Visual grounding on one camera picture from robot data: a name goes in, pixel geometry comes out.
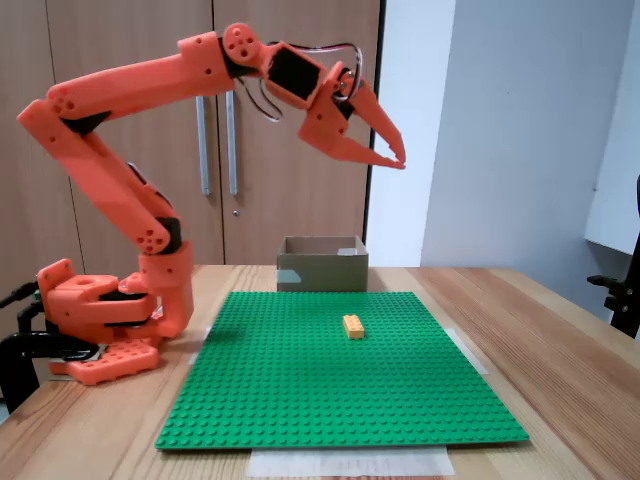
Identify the open cardboard box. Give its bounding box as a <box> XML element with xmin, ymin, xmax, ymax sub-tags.
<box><xmin>276</xmin><ymin>235</ymin><xmax>370</xmax><ymax>294</ymax></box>

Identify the yellow lego block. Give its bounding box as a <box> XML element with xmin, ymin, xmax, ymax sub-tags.
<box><xmin>342</xmin><ymin>313</ymin><xmax>367</xmax><ymax>341</ymax></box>

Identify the green lego baseplate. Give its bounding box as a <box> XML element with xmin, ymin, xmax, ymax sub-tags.
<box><xmin>154</xmin><ymin>290</ymin><xmax>530</xmax><ymax>451</ymax></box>

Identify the wooden cabinet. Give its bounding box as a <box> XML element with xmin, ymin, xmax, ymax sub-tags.
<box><xmin>0</xmin><ymin>0</ymin><xmax>386</xmax><ymax>266</ymax></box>

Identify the short masking tape strip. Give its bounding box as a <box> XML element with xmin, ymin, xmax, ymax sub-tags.
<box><xmin>188</xmin><ymin>324</ymin><xmax>215</xmax><ymax>366</ymax></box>
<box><xmin>449</xmin><ymin>327</ymin><xmax>491</xmax><ymax>376</ymax></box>

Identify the white panel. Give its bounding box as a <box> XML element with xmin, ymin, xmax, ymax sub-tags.
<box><xmin>583</xmin><ymin>0</ymin><xmax>640</xmax><ymax>257</ymax></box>

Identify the black stand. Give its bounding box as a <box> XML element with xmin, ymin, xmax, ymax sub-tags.
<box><xmin>587</xmin><ymin>173</ymin><xmax>640</xmax><ymax>342</ymax></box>

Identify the long masking tape strip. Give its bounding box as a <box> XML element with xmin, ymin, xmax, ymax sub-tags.
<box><xmin>247</xmin><ymin>446</ymin><xmax>456</xmax><ymax>479</ymax></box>

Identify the black table clamp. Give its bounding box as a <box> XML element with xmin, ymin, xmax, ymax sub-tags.
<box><xmin>0</xmin><ymin>309</ymin><xmax>104</xmax><ymax>416</ymax></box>

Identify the metal cabinet handle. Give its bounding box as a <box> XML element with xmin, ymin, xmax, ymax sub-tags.
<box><xmin>195</xmin><ymin>94</ymin><xmax>212</xmax><ymax>197</ymax></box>
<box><xmin>224</xmin><ymin>91</ymin><xmax>240</xmax><ymax>197</ymax></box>

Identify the black power cable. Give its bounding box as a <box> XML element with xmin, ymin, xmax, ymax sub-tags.
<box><xmin>0</xmin><ymin>282</ymin><xmax>40</xmax><ymax>309</ymax></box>

